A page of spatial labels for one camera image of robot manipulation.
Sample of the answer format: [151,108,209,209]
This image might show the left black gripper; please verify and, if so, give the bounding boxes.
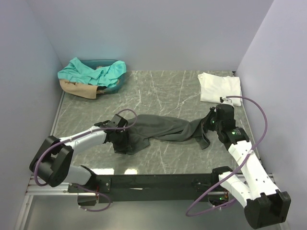
[112,129,133,155]

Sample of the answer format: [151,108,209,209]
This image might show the dark grey t shirt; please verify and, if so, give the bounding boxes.
[126,115,210,155]

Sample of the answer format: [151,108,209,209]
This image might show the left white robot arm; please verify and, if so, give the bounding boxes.
[29,119,129,193]

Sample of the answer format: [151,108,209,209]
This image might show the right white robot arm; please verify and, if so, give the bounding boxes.
[186,101,291,229]

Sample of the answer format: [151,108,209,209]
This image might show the folded white t shirt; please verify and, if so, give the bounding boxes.
[198,72,242,104]

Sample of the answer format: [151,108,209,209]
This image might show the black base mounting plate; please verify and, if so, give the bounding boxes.
[67,173,239,204]

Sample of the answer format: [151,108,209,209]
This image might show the tan t shirt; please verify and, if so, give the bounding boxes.
[59,79,106,99]

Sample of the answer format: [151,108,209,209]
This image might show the teal t shirt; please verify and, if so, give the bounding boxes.
[58,57,127,88]

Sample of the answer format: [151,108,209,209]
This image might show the teal plastic basket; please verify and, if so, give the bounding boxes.
[80,59,127,94]

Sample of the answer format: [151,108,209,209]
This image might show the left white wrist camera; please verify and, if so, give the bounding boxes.
[108,114,128,130]

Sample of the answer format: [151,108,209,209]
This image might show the aluminium rail frame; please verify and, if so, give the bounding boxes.
[14,172,292,230]

